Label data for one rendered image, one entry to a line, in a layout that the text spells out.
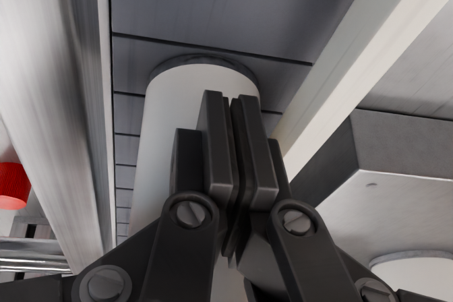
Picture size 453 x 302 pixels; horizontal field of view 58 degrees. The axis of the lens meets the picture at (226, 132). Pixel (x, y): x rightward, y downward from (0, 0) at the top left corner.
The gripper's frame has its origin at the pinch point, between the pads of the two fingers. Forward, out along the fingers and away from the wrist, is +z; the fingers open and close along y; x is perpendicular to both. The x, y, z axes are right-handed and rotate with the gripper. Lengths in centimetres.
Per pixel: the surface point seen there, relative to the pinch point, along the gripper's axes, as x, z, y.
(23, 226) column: -34.7, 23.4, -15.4
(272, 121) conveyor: -3.9, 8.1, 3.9
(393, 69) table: -2.4, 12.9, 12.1
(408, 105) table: -5.4, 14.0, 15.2
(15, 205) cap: -22.8, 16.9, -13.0
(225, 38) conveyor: 1.1, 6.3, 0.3
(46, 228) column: -34.7, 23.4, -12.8
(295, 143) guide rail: -1.5, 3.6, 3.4
